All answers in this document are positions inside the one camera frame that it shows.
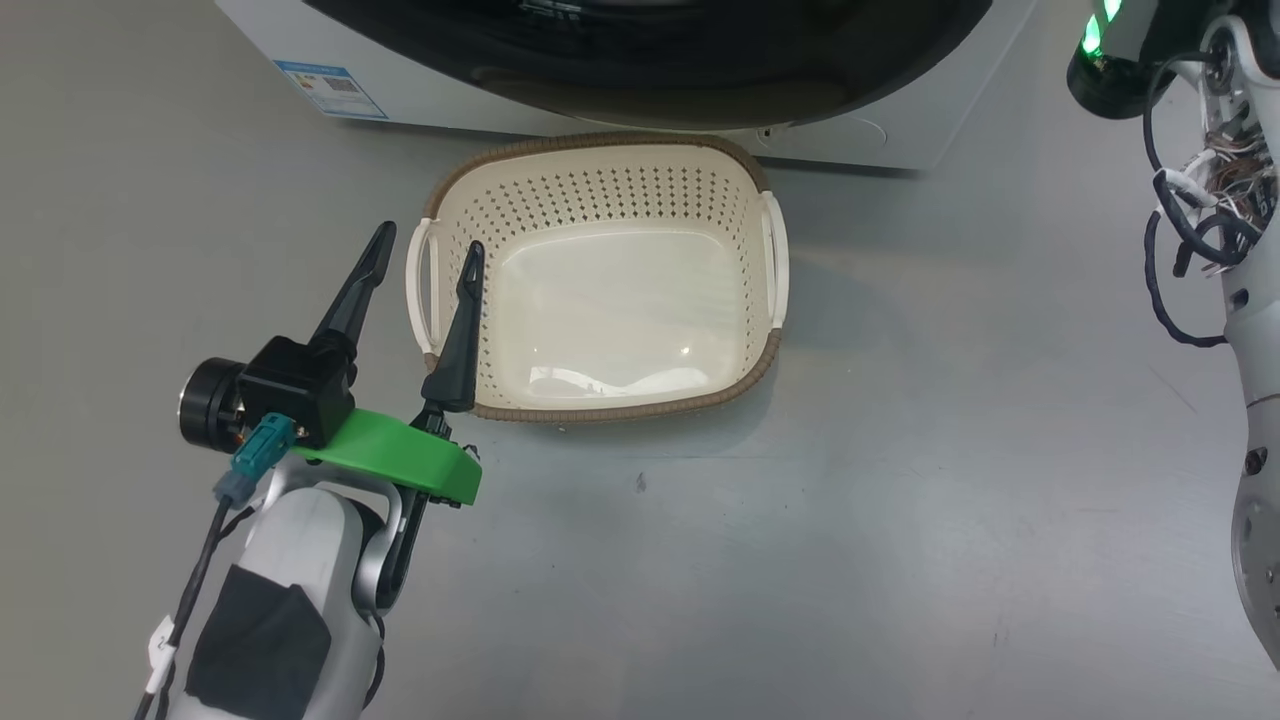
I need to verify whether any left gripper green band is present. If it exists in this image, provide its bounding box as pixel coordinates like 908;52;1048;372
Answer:
293;221;487;603

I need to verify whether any cream perforated laundry basket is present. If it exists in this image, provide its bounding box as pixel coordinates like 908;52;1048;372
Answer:
405;132;791;423

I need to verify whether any white washing machine body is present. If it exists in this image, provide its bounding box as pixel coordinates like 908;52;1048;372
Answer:
215;0;1037;172

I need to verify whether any blue energy label sticker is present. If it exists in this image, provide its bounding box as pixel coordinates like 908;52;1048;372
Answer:
275;60;389;121

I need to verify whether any round filter cover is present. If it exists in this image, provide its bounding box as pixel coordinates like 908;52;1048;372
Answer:
755;118;887;154

